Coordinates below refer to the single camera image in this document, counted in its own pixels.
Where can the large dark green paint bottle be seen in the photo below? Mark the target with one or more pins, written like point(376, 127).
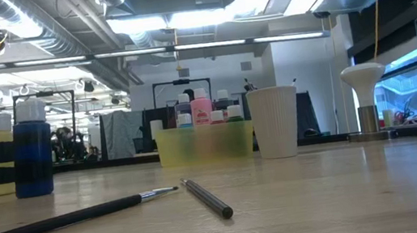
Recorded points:
point(223, 100)

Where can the small green paint bottle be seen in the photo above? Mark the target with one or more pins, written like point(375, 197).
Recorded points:
point(234, 111)

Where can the large purple paint bottle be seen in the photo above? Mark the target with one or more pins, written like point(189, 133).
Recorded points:
point(183, 105)

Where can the small dark blue paint bottle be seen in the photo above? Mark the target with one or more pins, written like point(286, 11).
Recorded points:
point(32, 157)

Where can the paint bottles inside bin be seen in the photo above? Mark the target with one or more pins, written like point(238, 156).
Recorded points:
point(171, 118)

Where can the yellow translucent plastic bin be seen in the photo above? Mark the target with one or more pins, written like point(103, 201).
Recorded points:
point(204, 145)

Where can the black partition panel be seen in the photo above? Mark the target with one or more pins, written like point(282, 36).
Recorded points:
point(242, 107)

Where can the white cylindrical container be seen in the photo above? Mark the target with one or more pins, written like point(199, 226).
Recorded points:
point(156, 128)

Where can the ribbed beige paper cup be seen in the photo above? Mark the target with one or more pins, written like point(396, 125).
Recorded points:
point(275, 123)

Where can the long suspended light bar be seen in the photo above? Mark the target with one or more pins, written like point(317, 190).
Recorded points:
point(206, 45)

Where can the grey cloth cover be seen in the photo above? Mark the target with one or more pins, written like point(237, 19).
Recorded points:
point(125, 132)

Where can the black trapezoid screen back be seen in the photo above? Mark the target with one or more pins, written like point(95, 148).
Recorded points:
point(307, 115)

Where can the white mushroom lamp, metal base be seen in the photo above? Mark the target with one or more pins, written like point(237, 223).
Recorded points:
point(362, 74)

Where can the pale yellow small container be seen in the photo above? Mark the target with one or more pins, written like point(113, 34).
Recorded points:
point(388, 119)

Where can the black framed window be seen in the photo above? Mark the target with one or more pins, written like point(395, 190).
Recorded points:
point(409, 88)

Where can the grey square wall vent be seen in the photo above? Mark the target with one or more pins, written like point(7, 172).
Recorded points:
point(183, 72)
point(245, 66)

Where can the black dome ceiling camera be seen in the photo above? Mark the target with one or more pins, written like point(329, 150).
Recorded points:
point(321, 14)

